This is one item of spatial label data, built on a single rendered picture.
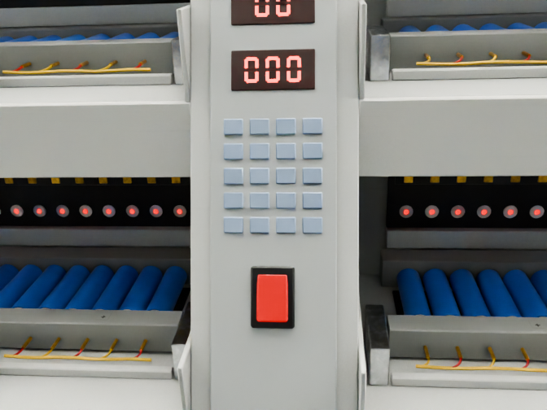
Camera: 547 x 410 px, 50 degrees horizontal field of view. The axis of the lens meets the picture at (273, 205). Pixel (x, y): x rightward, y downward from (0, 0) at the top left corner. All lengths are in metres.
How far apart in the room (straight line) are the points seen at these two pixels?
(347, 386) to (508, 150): 0.16
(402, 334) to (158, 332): 0.16
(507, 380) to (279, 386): 0.14
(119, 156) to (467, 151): 0.20
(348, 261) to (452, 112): 0.10
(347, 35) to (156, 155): 0.13
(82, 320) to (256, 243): 0.16
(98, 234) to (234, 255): 0.22
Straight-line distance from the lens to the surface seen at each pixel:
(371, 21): 0.55
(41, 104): 0.37
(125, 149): 0.36
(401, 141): 0.34
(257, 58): 0.33
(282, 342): 0.33
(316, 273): 0.32
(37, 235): 0.55
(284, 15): 0.34
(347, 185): 0.32
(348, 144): 0.33
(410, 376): 0.39
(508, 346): 0.42
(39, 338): 0.45
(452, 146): 0.34
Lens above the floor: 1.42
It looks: 1 degrees down
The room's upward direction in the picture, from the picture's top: straight up
